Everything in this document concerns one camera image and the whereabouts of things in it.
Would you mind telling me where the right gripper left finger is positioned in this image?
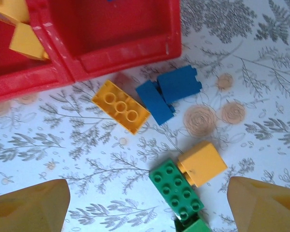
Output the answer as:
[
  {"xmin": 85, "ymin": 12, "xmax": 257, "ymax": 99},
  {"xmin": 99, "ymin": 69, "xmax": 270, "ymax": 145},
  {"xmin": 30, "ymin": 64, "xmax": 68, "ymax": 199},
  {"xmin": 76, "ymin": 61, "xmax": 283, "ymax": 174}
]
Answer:
[{"xmin": 0, "ymin": 178, "xmax": 71, "ymax": 232}]

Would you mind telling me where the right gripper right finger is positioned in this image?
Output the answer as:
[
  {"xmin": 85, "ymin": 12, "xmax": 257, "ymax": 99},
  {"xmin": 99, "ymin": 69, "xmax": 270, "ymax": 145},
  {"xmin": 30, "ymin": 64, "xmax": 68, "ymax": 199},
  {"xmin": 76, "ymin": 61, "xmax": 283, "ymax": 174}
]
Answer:
[{"xmin": 226, "ymin": 175, "xmax": 290, "ymax": 232}]

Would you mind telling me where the small green lego brick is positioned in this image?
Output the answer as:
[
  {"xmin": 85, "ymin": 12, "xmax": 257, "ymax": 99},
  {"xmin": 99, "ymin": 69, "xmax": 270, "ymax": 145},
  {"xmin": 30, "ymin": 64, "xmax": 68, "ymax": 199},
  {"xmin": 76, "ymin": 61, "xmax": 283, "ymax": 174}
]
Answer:
[{"xmin": 174, "ymin": 216, "xmax": 211, "ymax": 232}]

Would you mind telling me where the yellow two-by-four lego brick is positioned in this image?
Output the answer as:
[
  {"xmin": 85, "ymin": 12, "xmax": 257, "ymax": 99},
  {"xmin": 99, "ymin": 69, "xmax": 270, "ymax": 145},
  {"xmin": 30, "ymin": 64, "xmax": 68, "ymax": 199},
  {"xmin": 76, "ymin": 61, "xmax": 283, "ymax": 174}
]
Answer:
[{"xmin": 90, "ymin": 79, "xmax": 152, "ymax": 135}]

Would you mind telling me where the long blue lego brick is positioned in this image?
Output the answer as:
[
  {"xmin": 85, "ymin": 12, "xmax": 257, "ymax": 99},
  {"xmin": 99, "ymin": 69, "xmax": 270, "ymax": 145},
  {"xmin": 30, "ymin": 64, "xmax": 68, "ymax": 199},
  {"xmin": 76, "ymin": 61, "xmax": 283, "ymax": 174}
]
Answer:
[{"xmin": 135, "ymin": 80, "xmax": 176, "ymax": 126}]

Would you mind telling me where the small yellow lego brick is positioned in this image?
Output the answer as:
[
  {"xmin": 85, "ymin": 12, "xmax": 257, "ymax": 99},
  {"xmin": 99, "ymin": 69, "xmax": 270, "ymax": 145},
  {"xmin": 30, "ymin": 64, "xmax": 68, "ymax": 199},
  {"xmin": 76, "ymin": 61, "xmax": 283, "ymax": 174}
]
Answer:
[
  {"xmin": 176, "ymin": 140, "xmax": 229, "ymax": 188},
  {"xmin": 9, "ymin": 22, "xmax": 50, "ymax": 61}
]

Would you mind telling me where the yellow arch lego piece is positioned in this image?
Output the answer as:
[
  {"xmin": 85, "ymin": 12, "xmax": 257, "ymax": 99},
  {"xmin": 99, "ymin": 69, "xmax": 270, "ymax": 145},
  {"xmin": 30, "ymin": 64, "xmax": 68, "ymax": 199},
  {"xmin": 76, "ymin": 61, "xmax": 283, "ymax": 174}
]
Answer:
[{"xmin": 0, "ymin": 0, "xmax": 31, "ymax": 25}]

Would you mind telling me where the green two-by-four lego brick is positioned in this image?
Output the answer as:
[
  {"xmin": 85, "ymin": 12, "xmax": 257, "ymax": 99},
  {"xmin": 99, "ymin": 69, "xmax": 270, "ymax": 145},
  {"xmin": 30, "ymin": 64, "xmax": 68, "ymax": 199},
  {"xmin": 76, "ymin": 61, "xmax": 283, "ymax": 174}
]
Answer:
[{"xmin": 149, "ymin": 157, "xmax": 205, "ymax": 222}]

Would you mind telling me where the tall blue lego brick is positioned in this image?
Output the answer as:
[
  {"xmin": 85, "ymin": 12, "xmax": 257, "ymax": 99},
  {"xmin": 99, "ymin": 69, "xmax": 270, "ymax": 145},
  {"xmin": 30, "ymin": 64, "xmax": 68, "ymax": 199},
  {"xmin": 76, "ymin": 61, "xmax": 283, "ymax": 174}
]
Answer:
[{"xmin": 157, "ymin": 64, "xmax": 203, "ymax": 104}]

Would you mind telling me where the red three-compartment tray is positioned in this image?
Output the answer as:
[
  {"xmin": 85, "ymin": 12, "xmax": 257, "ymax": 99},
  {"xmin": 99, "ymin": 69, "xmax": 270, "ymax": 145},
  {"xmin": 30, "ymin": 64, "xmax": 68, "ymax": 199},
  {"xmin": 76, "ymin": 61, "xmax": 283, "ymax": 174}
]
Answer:
[{"xmin": 0, "ymin": 0, "xmax": 183, "ymax": 104}]

